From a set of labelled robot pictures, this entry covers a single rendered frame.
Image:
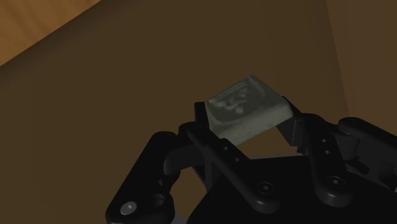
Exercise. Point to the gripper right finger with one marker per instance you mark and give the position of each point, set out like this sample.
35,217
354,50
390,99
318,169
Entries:
328,161

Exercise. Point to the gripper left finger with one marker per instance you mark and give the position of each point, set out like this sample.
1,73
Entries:
217,155

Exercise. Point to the grey rounded soap bar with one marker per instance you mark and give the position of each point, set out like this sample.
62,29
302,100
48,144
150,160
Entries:
248,108

